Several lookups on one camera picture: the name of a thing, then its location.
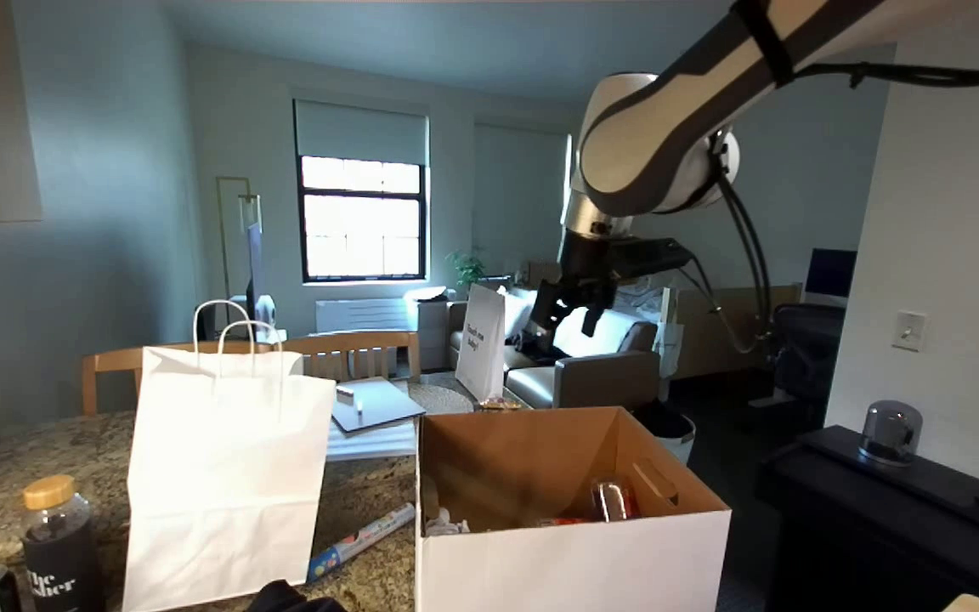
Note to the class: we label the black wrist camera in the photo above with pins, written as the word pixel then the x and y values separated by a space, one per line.
pixel 654 258

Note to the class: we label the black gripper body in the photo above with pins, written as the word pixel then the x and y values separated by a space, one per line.
pixel 588 267

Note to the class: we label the white cardboard box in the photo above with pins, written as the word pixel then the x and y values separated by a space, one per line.
pixel 580 564

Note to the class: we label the white paper shopping bag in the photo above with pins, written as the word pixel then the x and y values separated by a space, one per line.
pixel 229 479

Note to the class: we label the grey notebook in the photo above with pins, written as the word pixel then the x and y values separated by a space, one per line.
pixel 375 405

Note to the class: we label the grey printer cabinet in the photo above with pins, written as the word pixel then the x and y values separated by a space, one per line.
pixel 436 328

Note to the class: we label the white wall radiator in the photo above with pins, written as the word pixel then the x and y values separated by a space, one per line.
pixel 366 313

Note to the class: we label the black framed window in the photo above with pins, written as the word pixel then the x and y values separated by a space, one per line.
pixel 361 224

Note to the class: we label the open laptop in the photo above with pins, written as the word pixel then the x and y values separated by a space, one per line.
pixel 830 278

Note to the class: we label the blue white flat package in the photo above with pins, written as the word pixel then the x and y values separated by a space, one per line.
pixel 366 541

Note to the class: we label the black low cabinet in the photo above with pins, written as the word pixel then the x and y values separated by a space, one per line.
pixel 884 523

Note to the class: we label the green plant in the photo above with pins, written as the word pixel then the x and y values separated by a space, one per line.
pixel 466 269

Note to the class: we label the white printed shopping bag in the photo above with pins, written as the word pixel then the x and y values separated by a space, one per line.
pixel 484 343

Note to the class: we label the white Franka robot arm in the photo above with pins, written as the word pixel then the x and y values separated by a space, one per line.
pixel 672 123

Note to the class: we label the white wall light switch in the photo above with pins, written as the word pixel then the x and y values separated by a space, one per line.
pixel 909 332

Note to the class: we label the grey roller blind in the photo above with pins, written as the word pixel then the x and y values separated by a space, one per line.
pixel 361 135

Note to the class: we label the white round waste bin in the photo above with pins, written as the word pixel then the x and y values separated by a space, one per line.
pixel 675 437

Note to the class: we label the dark bottle with wooden cap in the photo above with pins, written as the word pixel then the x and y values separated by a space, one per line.
pixel 58 557

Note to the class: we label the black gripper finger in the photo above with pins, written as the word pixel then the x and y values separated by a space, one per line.
pixel 545 309
pixel 596 312

